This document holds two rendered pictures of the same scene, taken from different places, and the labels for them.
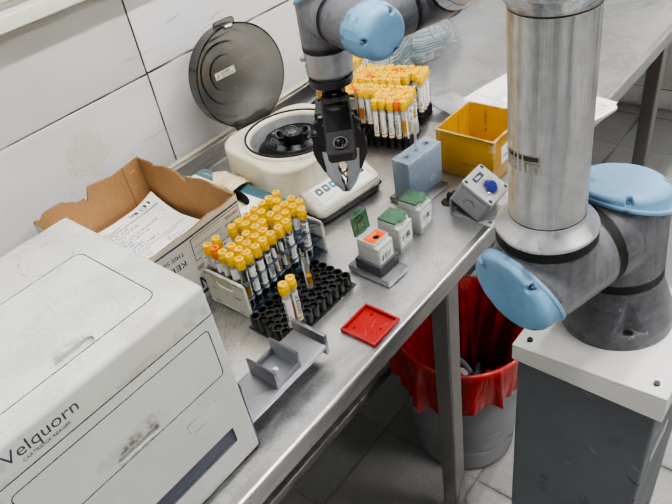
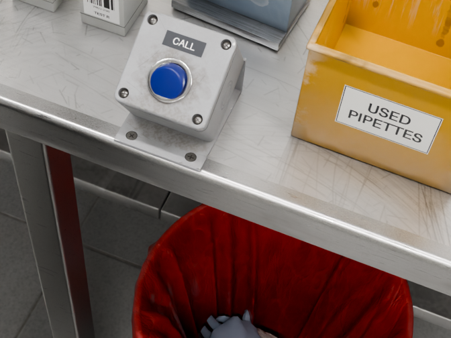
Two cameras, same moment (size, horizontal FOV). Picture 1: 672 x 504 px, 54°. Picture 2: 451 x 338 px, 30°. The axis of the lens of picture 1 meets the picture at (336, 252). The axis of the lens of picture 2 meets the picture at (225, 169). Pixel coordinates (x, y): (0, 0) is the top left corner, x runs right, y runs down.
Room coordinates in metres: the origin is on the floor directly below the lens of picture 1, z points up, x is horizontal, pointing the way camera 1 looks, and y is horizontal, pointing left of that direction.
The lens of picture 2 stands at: (0.83, -0.66, 1.38)
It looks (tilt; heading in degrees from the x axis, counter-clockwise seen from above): 54 degrees down; 61
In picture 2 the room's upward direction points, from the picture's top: 7 degrees clockwise
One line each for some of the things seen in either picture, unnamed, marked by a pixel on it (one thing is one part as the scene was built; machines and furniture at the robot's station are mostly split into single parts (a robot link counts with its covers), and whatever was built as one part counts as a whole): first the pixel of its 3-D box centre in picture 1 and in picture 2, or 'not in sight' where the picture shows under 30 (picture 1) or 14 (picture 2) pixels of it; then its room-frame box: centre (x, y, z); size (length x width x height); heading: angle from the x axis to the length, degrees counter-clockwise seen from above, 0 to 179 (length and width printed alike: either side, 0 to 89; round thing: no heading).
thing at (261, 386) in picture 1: (264, 377); not in sight; (0.63, 0.13, 0.92); 0.21 x 0.07 x 0.05; 135
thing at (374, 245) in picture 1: (375, 250); not in sight; (0.87, -0.07, 0.92); 0.05 x 0.04 x 0.06; 43
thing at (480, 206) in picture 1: (470, 190); (191, 62); (1.00, -0.27, 0.92); 0.13 x 0.07 x 0.08; 45
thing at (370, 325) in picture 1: (370, 324); not in sight; (0.74, -0.03, 0.88); 0.07 x 0.07 x 0.01; 45
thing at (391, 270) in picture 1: (377, 263); not in sight; (0.87, -0.07, 0.89); 0.09 x 0.05 x 0.04; 43
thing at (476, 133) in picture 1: (480, 142); (409, 62); (1.15, -0.33, 0.93); 0.13 x 0.13 x 0.10; 44
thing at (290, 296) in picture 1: (297, 281); not in sight; (0.82, 0.07, 0.93); 0.17 x 0.09 x 0.11; 135
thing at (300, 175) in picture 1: (302, 159); not in sight; (1.19, 0.03, 0.94); 0.30 x 0.24 x 0.12; 36
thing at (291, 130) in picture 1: (294, 144); not in sight; (1.21, 0.04, 0.97); 0.15 x 0.15 x 0.07
